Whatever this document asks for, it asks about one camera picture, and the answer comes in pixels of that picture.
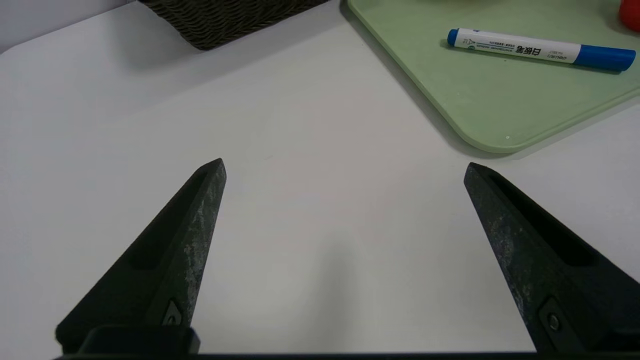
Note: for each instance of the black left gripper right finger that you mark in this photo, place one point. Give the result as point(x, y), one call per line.
point(560, 270)

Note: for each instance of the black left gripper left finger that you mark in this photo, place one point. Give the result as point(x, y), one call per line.
point(165, 260)

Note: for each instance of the dark brown wicker basket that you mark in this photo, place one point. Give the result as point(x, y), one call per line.
point(225, 20)

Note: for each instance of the light green plastic tray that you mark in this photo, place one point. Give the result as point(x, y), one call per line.
point(500, 100)

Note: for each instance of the blue and white marker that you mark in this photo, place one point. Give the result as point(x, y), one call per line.
point(530, 47)

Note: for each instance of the red rubber duck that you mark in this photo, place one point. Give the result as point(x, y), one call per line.
point(631, 12)

